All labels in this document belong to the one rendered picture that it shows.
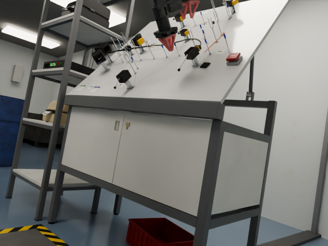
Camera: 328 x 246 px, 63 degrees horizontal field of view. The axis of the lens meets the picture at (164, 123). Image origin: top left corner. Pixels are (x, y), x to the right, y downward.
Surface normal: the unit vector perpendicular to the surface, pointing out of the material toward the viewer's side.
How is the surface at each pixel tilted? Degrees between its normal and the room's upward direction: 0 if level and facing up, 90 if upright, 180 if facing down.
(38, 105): 90
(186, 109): 90
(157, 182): 90
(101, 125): 90
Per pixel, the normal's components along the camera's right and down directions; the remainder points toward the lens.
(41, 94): 0.67, 0.07
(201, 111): -0.65, -0.15
